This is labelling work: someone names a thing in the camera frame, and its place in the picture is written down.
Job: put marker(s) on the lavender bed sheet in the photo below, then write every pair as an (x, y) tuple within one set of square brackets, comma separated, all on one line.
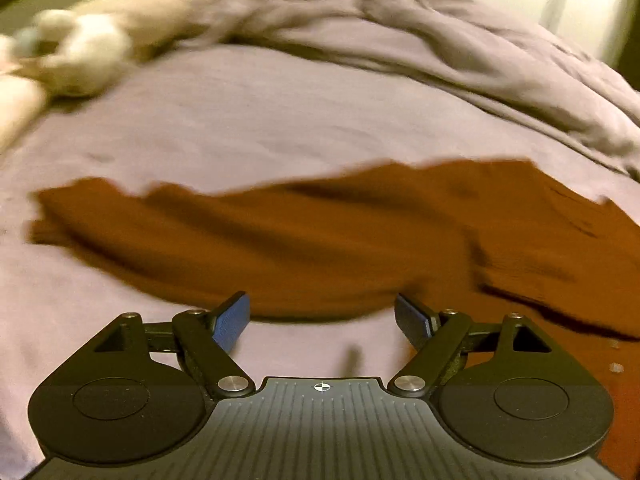
[(210, 110)]

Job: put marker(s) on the brown knit sweater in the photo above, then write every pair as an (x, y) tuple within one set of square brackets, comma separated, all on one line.
[(310, 240)]

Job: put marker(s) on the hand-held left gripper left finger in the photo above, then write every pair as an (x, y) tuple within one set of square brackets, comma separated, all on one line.
[(234, 321)]

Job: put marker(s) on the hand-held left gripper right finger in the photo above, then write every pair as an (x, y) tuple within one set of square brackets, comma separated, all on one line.
[(411, 317)]

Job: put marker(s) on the white fluffy plush toy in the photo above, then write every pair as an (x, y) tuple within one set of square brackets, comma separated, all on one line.
[(85, 55)]

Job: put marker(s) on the crumpled lavender duvet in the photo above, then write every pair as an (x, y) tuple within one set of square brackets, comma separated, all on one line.
[(400, 45)]

